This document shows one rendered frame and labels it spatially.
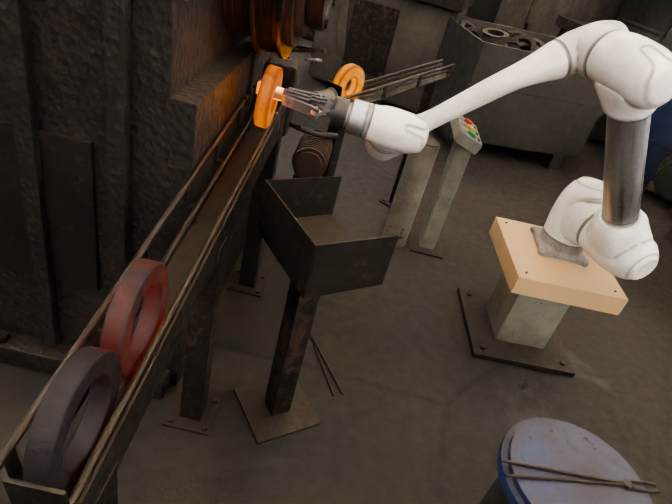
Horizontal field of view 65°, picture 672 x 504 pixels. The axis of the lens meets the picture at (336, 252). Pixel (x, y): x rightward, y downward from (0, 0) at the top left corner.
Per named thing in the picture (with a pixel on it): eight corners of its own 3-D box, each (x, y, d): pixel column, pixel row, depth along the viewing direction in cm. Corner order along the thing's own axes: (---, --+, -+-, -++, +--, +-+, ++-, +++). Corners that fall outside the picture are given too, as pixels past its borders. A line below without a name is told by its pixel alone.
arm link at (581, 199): (568, 221, 196) (597, 169, 183) (601, 251, 182) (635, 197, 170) (533, 221, 190) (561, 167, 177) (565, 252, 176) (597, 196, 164)
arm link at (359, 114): (364, 131, 140) (343, 124, 140) (375, 99, 135) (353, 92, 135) (362, 144, 133) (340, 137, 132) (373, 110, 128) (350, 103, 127)
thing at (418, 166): (380, 244, 245) (413, 141, 217) (381, 231, 255) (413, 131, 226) (405, 250, 246) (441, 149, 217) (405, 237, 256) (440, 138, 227)
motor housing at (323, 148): (271, 264, 214) (293, 144, 184) (281, 236, 232) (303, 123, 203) (302, 272, 214) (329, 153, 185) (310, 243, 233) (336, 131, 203)
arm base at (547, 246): (573, 234, 201) (580, 222, 198) (588, 268, 183) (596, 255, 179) (527, 222, 201) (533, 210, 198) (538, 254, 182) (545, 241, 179)
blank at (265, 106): (259, 77, 122) (273, 82, 122) (274, 55, 134) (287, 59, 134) (249, 135, 132) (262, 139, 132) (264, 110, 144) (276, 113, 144)
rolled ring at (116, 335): (169, 239, 84) (149, 234, 84) (117, 323, 70) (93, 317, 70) (169, 316, 96) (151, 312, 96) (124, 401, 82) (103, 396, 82)
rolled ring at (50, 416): (117, 323, 70) (93, 317, 70) (38, 449, 56) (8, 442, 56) (124, 401, 82) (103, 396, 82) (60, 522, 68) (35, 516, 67)
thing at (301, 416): (263, 461, 142) (315, 245, 102) (231, 388, 160) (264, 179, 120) (328, 439, 152) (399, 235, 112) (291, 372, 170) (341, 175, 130)
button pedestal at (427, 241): (409, 253, 244) (454, 130, 210) (409, 227, 264) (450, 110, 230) (442, 262, 245) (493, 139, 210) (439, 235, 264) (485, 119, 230)
